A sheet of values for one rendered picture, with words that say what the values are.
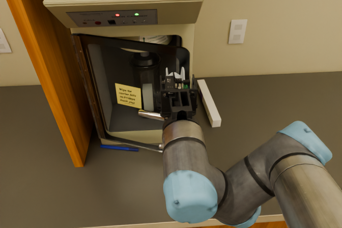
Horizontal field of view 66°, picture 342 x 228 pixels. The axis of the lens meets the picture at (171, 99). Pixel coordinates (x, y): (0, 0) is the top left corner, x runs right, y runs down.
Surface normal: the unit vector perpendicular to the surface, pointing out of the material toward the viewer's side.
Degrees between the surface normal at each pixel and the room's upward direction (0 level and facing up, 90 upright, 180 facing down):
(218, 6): 90
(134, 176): 0
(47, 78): 90
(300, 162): 25
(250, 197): 65
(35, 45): 90
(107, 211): 0
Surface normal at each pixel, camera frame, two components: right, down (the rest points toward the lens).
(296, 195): -0.77, -0.62
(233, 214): 0.18, 0.44
